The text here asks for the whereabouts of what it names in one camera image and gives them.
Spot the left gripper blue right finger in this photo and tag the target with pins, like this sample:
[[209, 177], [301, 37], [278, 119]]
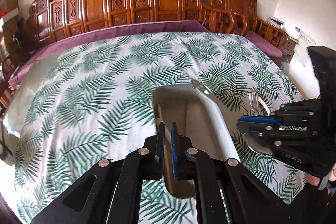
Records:
[[177, 157]]

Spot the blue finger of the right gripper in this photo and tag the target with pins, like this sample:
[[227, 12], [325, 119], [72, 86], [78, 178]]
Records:
[[260, 119], [256, 132]]

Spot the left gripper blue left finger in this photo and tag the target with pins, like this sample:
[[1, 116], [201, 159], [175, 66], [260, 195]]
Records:
[[160, 148]]

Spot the metal fork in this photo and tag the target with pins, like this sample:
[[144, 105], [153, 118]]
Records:
[[253, 100]]

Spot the white plastic fork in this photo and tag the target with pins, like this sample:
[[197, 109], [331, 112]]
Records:
[[264, 105]]

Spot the person's right hand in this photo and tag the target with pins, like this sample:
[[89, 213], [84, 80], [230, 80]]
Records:
[[325, 176]]

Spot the grey rectangular tray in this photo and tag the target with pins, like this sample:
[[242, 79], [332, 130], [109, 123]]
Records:
[[206, 129]]

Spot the wooden side table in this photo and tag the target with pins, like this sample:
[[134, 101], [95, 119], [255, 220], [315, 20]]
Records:
[[288, 50]]

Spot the white electrical panel door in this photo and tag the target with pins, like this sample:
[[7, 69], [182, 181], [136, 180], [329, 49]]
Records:
[[300, 50]]

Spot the purple armchair cushion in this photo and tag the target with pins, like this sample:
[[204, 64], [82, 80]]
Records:
[[263, 45]]

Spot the green leaf print tablecloth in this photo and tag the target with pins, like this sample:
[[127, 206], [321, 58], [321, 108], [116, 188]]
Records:
[[95, 100]]

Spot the items on side table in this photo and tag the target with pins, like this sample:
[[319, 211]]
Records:
[[291, 30]]

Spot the carved wooden armchair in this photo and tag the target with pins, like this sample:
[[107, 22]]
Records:
[[248, 21]]

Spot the carved wooden long sofa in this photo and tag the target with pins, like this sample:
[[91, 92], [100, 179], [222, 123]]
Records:
[[53, 20]]

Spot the purple sofa cushion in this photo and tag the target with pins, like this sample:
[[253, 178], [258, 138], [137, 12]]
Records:
[[103, 34]]

